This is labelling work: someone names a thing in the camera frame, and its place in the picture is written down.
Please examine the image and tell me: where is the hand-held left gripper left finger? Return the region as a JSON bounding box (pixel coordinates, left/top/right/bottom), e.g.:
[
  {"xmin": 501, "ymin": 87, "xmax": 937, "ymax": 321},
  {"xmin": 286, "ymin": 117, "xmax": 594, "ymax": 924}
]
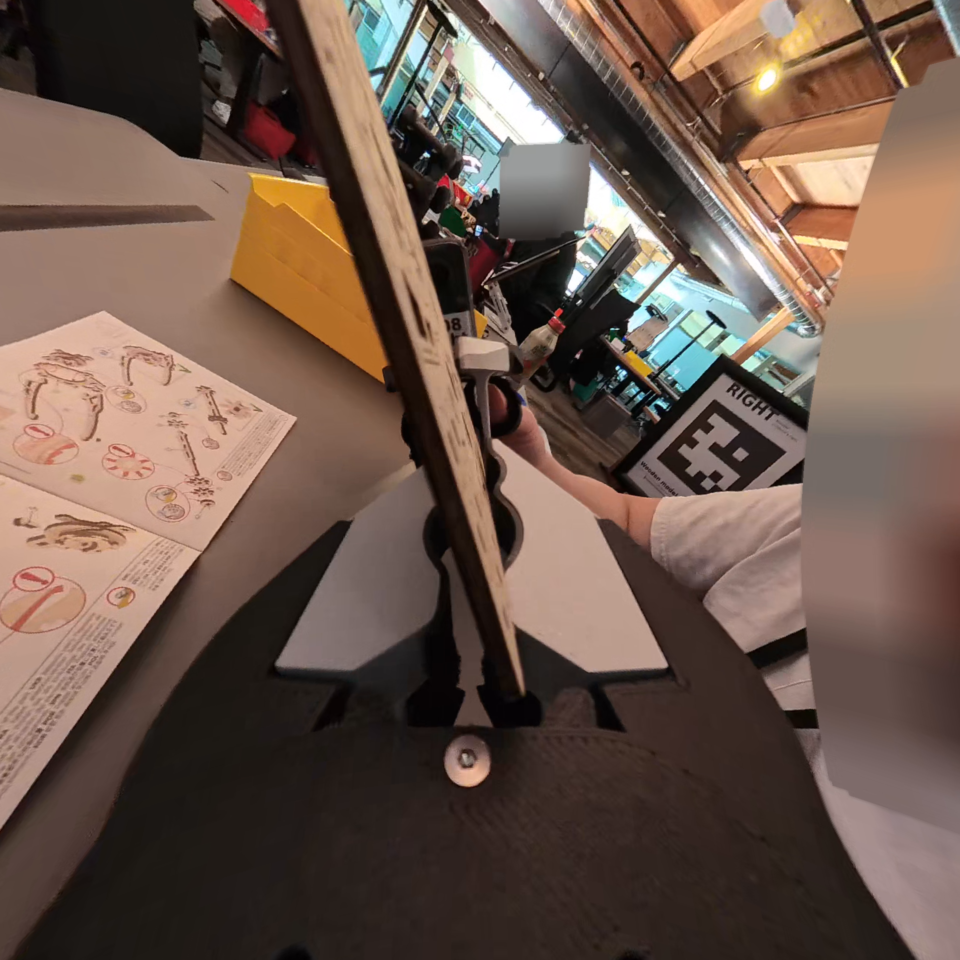
[{"xmin": 273, "ymin": 465, "xmax": 460, "ymax": 727}]

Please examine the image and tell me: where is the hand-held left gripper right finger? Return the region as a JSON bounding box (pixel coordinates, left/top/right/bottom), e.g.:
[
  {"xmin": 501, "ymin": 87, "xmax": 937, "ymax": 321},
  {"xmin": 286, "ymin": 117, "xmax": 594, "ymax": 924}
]
[{"xmin": 489, "ymin": 441, "xmax": 670, "ymax": 710}]

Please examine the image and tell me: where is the laser-cut wooden parts sheet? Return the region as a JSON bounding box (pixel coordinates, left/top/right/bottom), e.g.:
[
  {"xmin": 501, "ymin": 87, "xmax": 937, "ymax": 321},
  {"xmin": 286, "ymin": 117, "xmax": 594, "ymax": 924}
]
[{"xmin": 266, "ymin": 0, "xmax": 528, "ymax": 704}]

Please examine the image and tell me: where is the person's right forearm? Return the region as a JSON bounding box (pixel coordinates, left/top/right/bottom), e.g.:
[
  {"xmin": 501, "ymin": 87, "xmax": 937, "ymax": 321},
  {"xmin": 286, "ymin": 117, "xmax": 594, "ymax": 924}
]
[{"xmin": 536, "ymin": 450, "xmax": 665, "ymax": 547}]

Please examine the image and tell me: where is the person's right hand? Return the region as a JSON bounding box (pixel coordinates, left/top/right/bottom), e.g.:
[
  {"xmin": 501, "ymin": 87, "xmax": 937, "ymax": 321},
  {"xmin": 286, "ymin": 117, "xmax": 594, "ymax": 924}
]
[{"xmin": 489, "ymin": 388, "xmax": 555, "ymax": 466}]

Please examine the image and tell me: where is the white bottle with red cap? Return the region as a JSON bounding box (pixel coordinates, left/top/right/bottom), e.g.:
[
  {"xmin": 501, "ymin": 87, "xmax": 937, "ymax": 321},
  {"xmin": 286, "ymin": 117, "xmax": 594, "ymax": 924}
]
[{"xmin": 517, "ymin": 313, "xmax": 569, "ymax": 385}]

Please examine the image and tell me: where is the computer monitor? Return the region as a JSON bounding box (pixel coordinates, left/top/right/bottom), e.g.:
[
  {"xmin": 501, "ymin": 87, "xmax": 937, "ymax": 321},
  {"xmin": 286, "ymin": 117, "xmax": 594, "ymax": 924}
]
[{"xmin": 573, "ymin": 225, "xmax": 642, "ymax": 316}]

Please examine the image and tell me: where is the yellow plastic bin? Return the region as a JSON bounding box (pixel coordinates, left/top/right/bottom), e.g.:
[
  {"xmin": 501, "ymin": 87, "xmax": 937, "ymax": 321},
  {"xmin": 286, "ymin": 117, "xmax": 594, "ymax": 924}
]
[{"xmin": 228, "ymin": 172, "xmax": 490, "ymax": 385}]

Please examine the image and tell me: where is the operator in white shirt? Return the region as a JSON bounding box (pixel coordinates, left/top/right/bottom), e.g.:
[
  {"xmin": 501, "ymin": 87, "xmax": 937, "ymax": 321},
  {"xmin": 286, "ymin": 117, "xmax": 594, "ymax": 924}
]
[{"xmin": 651, "ymin": 483, "xmax": 960, "ymax": 960}]

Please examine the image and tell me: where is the framed right tag sign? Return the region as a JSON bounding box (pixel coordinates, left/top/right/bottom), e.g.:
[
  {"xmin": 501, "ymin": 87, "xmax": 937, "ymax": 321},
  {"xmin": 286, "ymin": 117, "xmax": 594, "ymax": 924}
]
[{"xmin": 611, "ymin": 352, "xmax": 813, "ymax": 498}]

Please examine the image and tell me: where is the red storage bin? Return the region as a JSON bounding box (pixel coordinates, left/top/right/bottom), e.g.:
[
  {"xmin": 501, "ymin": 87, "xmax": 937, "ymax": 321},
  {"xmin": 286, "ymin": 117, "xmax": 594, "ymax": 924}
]
[{"xmin": 243, "ymin": 101, "xmax": 297, "ymax": 159}]

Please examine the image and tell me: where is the instruction booklet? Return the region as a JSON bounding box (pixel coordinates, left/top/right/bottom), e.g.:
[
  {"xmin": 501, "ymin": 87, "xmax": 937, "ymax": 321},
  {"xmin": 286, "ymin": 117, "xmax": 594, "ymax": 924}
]
[{"xmin": 0, "ymin": 311, "xmax": 299, "ymax": 830}]

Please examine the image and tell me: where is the dark cabinet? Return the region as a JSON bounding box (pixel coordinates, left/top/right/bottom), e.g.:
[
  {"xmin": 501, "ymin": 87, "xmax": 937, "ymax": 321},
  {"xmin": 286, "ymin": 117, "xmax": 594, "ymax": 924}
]
[{"xmin": 30, "ymin": 0, "xmax": 204, "ymax": 159}]

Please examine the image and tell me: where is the black lanyard strap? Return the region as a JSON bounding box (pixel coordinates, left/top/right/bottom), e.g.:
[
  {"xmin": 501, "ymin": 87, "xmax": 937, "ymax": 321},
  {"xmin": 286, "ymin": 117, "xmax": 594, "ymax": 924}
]
[{"xmin": 746, "ymin": 628, "xmax": 819, "ymax": 729}]

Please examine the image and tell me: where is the black ceiling duct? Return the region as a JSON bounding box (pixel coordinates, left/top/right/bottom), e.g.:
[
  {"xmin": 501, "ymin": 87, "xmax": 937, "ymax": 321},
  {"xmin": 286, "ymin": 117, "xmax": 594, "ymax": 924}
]
[{"xmin": 480, "ymin": 0, "xmax": 781, "ymax": 316}]

